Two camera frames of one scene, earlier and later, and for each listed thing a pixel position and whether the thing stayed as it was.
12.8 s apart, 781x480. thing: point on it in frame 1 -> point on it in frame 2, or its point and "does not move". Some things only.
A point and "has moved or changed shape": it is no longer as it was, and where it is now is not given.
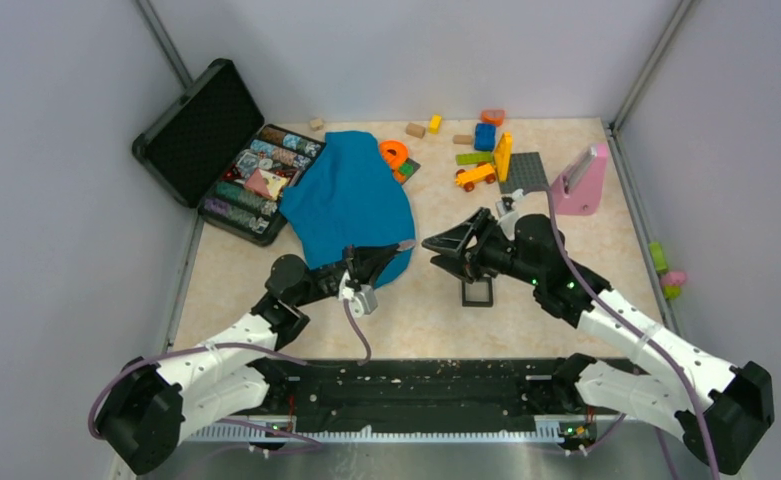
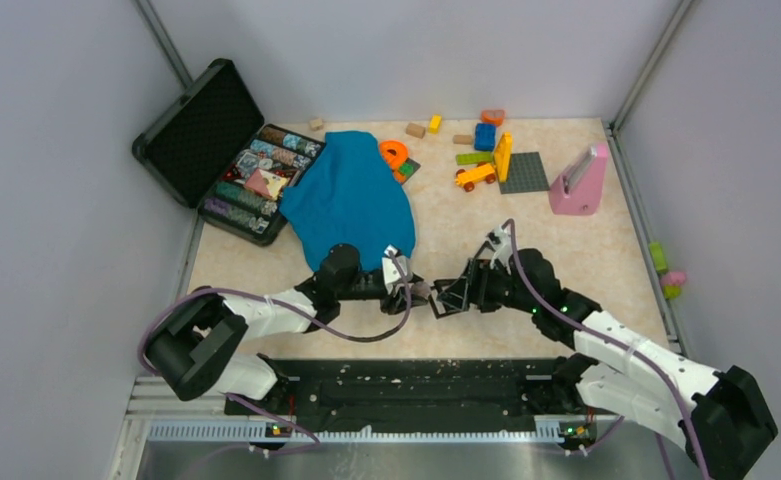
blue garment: x=348 y=197 does not move
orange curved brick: x=496 y=116 does not move
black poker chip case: x=212 y=150 does not move
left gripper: x=368 y=262 -> x=394 y=306
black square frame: x=488 y=280 has moved or changed shape
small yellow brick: x=435 y=124 does not move
